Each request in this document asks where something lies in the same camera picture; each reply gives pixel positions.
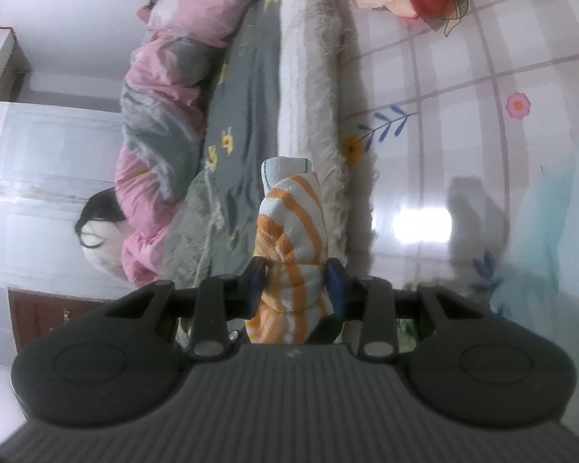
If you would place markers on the checked pink bed sheet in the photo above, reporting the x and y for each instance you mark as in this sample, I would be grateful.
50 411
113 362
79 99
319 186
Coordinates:
463 82

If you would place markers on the orange striped towel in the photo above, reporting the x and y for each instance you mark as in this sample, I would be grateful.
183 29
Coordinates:
289 231

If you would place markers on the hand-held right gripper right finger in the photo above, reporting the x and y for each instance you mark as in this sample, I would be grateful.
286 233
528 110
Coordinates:
335 287

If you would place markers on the white plastic bag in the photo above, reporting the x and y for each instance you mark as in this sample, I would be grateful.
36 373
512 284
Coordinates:
559 212

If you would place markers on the white knitted blanket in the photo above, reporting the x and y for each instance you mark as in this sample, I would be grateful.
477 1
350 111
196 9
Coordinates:
309 106

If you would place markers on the grey quilt with yellow flowers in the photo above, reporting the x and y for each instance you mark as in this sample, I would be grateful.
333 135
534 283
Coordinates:
251 106

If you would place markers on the white door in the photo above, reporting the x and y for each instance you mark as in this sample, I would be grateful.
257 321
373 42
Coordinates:
43 164

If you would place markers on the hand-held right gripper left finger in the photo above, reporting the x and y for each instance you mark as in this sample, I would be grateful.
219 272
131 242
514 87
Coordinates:
254 282

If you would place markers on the brown wooden cabinet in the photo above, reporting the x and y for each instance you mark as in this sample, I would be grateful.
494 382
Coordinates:
38 313

